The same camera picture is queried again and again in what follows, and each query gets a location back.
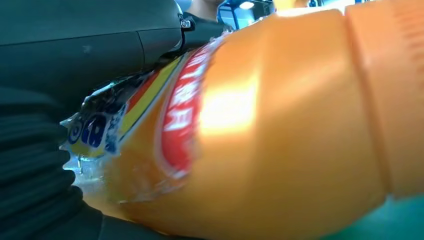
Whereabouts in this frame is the person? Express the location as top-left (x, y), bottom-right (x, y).
top-left (187, 0), bottom-right (233, 21)

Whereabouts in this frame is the green work table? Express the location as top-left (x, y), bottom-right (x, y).
top-left (324, 193), bottom-right (424, 240)

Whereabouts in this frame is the orange bottle with clear cap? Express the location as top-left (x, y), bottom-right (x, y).
top-left (59, 0), bottom-right (424, 240)

